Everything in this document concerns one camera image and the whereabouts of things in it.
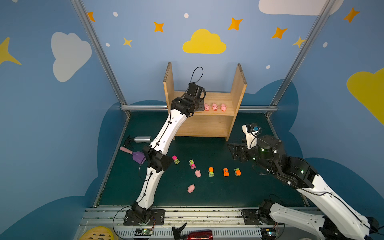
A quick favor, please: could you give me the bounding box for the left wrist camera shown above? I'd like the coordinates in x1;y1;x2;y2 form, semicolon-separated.
187;83;205;99

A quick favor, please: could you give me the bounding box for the purple pink toy shovel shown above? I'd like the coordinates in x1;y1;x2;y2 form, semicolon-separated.
120;147;146;165

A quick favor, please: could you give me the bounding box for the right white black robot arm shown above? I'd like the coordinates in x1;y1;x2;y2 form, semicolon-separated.
228;135;380;240

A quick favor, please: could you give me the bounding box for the wooden two-tier shelf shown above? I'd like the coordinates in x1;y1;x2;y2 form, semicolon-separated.
176;64;247;141

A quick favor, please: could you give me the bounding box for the green circuit board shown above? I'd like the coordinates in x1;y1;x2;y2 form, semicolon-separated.
134;228;154;238
260;228;277;240

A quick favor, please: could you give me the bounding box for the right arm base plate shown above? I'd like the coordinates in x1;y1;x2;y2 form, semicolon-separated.
241;209;281;225

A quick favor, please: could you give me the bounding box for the pink striped toy truck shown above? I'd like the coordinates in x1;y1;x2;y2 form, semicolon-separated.
189;160;196;170

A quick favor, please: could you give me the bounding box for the orange green toy car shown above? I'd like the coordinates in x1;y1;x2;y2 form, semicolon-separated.
209;167;215;177

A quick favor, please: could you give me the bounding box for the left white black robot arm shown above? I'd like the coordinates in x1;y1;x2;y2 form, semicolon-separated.
132;93;204;222

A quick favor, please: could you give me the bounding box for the red black clamp tool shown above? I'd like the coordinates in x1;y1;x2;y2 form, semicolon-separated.
172;223;213;240

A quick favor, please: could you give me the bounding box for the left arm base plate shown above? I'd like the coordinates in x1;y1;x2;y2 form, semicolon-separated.
123;209;165;226

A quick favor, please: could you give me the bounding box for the left green circuit board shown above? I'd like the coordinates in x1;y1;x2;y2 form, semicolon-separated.
134;228;154;238

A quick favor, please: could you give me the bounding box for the right green circuit board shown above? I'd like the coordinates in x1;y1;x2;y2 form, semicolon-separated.
260;228;277;240

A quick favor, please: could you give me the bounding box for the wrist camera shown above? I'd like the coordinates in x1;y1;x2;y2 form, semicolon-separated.
242;123;260;150
187;83;205;99

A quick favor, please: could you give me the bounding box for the yellow plastic basket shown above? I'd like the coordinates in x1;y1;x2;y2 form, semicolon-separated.
79;226;115;240

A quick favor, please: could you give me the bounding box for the green orange toy truck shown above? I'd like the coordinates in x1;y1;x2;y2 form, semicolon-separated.
234;168;242;177

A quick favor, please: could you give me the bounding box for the pink green toy truck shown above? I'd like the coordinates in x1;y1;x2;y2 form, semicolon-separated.
172;156;180;165

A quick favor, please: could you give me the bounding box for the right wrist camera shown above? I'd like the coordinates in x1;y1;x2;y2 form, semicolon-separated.
242;123;260;150

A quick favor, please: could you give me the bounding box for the silver spray bottle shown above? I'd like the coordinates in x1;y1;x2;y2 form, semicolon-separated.
123;136;152;147

